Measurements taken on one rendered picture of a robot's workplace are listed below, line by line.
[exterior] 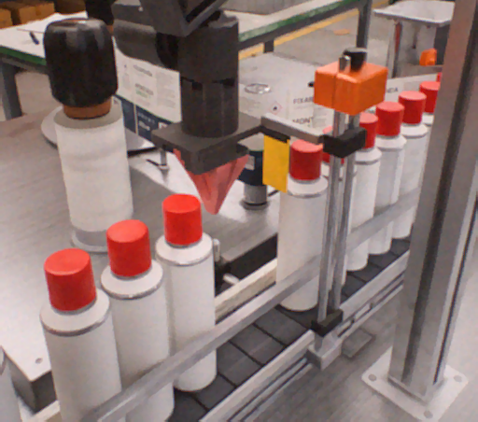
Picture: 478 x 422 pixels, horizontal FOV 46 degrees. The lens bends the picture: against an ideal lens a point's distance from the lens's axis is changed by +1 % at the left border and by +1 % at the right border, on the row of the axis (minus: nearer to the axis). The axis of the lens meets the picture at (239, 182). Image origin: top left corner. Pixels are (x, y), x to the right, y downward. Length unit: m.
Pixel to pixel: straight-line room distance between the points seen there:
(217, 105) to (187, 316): 0.19
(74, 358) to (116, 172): 0.34
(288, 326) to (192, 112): 0.27
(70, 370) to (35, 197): 0.52
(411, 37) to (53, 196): 0.62
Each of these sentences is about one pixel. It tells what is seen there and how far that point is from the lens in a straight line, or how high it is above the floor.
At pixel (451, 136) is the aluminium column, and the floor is 1.13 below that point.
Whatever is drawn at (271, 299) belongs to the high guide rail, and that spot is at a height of 0.96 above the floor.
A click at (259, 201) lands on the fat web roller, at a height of 0.89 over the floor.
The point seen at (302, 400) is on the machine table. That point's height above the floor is 0.83.
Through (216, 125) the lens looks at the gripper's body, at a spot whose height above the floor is 1.12.
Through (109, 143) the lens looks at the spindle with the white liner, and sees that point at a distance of 0.72.
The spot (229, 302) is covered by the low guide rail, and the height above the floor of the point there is 0.91.
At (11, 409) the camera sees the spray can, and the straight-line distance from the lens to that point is 0.45.
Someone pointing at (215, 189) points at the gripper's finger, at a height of 1.05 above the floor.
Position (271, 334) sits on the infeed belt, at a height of 0.88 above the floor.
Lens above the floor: 1.33
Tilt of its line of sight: 29 degrees down
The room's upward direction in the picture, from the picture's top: straight up
